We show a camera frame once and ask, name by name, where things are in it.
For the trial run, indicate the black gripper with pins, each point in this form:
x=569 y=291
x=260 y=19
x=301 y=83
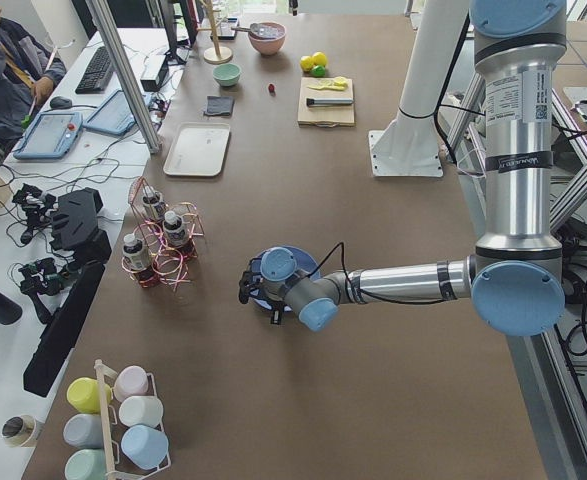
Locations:
x=274 y=303

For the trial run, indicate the blue plate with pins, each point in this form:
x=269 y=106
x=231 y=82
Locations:
x=305 y=261

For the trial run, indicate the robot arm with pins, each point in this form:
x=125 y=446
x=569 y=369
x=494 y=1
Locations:
x=514 y=275

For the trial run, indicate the tea bottle lower left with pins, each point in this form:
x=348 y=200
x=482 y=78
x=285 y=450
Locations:
x=176 y=233

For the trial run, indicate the tea bottle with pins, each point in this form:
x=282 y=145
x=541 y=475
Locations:
x=176 y=233
x=138 y=258
x=153 y=203

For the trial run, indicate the tea bottle lower right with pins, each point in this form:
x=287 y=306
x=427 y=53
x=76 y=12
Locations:
x=138 y=258

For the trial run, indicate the pink cup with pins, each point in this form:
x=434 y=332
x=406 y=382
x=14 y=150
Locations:
x=131 y=381

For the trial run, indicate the tea bottle top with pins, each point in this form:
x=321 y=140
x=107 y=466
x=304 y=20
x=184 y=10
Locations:
x=153 y=203

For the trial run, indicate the white cup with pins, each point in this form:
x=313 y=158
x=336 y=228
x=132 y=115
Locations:
x=141 y=410

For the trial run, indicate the cream rabbit tray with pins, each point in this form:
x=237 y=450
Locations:
x=198 y=150

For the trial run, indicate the blue cup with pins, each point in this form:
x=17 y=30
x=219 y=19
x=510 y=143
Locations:
x=146 y=447

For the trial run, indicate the wooden cutting board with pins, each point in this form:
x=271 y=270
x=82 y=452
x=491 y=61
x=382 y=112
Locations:
x=325 y=116

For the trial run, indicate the yellow cup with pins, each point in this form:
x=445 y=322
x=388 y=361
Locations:
x=82 y=395

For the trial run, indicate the steel muddler black tip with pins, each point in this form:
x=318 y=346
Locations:
x=328 y=102

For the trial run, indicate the grey folded cloth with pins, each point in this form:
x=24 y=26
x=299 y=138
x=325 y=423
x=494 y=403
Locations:
x=219 y=106

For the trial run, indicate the black long box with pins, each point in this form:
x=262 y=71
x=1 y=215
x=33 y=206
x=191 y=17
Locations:
x=60 y=336

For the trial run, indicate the grey cup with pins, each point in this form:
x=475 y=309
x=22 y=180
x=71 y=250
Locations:
x=84 y=431

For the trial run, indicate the yellow plastic knife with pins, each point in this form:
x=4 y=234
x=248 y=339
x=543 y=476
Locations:
x=329 y=87

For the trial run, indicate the lemon half thick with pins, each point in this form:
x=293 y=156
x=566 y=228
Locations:
x=340 y=82

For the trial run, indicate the green cup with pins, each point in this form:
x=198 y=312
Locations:
x=86 y=464

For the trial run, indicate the green bowl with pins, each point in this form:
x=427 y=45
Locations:
x=227 y=75

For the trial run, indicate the green lime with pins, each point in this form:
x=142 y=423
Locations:
x=318 y=71

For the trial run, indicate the yellow lemon lower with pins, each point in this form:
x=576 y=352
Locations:
x=306 y=63

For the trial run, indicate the yellow lemon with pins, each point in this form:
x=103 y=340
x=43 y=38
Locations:
x=306 y=63
x=320 y=59

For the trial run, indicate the teach pendant far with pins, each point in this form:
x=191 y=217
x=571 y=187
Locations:
x=113 y=117

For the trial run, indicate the teach pendant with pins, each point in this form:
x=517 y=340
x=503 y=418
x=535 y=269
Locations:
x=113 y=117
x=49 y=136

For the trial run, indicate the yellow lemon upper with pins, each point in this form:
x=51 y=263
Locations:
x=320 y=59

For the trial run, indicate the wooden cup stand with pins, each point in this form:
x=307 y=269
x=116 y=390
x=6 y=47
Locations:
x=217 y=54

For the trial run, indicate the pink bowl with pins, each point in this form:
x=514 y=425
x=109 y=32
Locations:
x=268 y=46

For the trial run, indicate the tape roll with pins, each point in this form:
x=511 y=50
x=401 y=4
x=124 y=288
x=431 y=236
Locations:
x=21 y=431

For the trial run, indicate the clear ice cubes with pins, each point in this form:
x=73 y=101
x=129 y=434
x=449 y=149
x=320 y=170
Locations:
x=265 y=31

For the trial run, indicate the steel ice scoop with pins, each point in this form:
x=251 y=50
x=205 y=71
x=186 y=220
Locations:
x=242 y=28

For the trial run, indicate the teach pendant near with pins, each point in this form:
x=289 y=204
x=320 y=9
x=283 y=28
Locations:
x=49 y=136

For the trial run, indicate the black keyboard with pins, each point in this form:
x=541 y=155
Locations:
x=97 y=74

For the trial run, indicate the computer mouse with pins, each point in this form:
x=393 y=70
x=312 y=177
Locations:
x=60 y=103

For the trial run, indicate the seated person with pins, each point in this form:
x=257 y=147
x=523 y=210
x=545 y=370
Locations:
x=28 y=77

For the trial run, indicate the copper wire bottle rack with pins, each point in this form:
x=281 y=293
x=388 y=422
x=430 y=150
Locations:
x=169 y=264

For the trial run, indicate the aluminium frame post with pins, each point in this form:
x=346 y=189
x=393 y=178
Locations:
x=106 y=26

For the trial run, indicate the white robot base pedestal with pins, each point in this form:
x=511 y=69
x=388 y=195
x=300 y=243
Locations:
x=409 y=146

